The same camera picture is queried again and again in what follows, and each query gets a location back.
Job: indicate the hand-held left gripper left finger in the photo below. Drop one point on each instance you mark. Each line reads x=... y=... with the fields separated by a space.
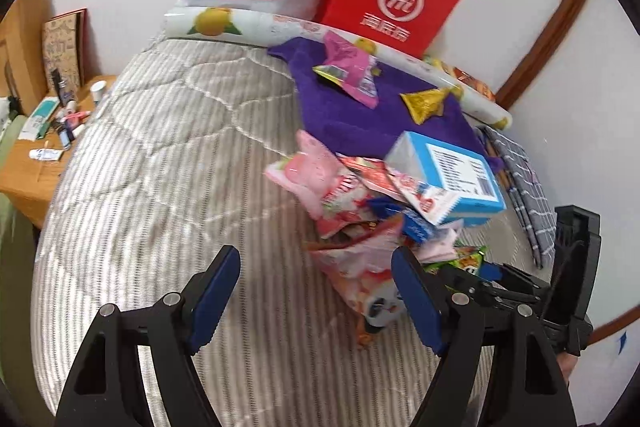
x=215 y=299

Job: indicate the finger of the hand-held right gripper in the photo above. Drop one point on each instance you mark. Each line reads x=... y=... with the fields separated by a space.
x=465 y=282
x=515 y=277

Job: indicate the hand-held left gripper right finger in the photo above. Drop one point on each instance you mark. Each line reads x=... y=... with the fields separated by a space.
x=420 y=302

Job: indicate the panda print snack packet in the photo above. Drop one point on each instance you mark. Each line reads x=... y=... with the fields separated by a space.
x=360 y=267

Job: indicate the dark blue snack packet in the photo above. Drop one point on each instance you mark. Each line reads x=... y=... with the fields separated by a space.
x=387 y=209

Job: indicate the grey checked folded blanket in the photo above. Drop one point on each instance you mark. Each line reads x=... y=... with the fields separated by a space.
x=525 y=187

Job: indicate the light blue white box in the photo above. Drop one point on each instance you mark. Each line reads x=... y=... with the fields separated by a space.
x=450 y=167

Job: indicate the striped quilted mattress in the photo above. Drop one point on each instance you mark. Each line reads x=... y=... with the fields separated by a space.
x=150 y=157

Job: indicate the pile of mixed snack packets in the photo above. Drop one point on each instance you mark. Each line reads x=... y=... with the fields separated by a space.
x=310 y=172

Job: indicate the gold yellow snack packet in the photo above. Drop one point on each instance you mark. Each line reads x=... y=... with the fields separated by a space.
x=425 y=103

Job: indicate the orange snack bag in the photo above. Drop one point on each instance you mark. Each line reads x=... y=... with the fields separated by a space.
x=475 y=83

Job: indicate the purple cloth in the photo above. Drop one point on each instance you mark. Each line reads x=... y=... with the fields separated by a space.
x=330 y=107

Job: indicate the yellow snack bag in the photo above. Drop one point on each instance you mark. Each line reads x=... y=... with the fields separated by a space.
x=440 y=66

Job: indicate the wooden bedside desk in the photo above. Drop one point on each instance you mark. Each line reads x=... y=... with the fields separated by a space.
x=30 y=177

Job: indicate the white tube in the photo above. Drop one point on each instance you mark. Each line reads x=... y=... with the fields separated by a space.
x=45 y=154

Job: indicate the group of small cosmetic tubes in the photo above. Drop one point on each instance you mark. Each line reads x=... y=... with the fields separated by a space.
x=72 y=119

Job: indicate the small white bottle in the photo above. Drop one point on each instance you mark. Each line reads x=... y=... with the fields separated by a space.
x=98 y=92

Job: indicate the pink snack packet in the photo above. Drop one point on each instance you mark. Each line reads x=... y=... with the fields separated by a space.
x=350 y=67

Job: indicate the teal white tube box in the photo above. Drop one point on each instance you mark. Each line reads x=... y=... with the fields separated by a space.
x=42 y=117

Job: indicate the lemon print paper roll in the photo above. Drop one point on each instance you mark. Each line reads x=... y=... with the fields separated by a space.
x=215 y=22

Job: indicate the patterned brown notebook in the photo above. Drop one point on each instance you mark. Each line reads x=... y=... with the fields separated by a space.
x=62 y=47

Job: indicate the brown wooden board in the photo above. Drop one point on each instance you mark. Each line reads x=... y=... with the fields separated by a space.
x=25 y=32

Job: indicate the brown wooden door frame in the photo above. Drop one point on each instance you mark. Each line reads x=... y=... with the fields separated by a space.
x=550 y=32

